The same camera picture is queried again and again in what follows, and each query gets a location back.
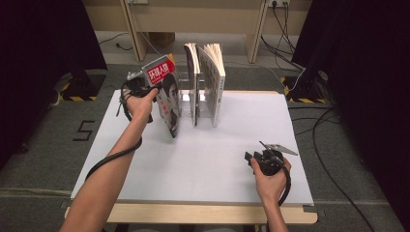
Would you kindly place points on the wooden table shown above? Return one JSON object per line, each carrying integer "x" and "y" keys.
{"x": 296, "y": 217}

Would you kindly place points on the dark magazine with red title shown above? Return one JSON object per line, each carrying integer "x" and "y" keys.
{"x": 169, "y": 96}

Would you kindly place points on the black stand base striped tape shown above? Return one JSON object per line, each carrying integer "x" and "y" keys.
{"x": 82, "y": 87}
{"x": 303, "y": 92}

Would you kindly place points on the clear acrylic book rack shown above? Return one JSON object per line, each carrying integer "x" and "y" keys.
{"x": 185, "y": 96}

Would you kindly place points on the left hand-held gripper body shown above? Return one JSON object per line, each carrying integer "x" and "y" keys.
{"x": 138, "y": 87}

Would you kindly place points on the white power strip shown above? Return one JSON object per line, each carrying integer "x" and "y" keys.
{"x": 138, "y": 1}

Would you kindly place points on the white board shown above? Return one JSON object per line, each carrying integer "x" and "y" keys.
{"x": 257, "y": 122}

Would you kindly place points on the person's left hand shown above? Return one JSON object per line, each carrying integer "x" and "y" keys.
{"x": 140, "y": 106}

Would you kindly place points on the white wall socket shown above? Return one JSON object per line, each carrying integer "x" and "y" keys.
{"x": 278, "y": 2}

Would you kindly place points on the black curtain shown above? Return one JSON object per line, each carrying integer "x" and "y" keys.
{"x": 32, "y": 64}
{"x": 370, "y": 96}

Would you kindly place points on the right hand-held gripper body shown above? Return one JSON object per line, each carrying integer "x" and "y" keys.
{"x": 269, "y": 162}

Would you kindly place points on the person's right hand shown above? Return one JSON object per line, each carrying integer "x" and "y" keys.
{"x": 270, "y": 187}

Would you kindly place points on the beige wooden desk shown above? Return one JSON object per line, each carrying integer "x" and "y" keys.
{"x": 193, "y": 19}

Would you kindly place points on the white book with picture grid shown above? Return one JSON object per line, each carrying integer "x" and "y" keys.
{"x": 212, "y": 80}

